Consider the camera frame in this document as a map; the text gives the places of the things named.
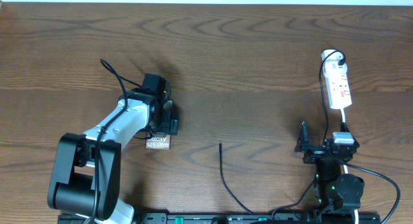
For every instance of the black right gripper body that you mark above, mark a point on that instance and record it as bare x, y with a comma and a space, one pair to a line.
316, 153

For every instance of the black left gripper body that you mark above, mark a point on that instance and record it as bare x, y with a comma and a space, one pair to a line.
164, 124

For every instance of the Samsung Galaxy smartphone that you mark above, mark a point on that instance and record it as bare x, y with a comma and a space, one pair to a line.
158, 142

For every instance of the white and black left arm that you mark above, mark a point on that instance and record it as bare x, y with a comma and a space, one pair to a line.
85, 178

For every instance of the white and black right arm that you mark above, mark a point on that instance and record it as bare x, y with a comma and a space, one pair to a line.
339, 192

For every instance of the white power strip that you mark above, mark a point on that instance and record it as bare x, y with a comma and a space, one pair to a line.
335, 72

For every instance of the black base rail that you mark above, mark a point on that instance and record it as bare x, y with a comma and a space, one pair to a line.
284, 217

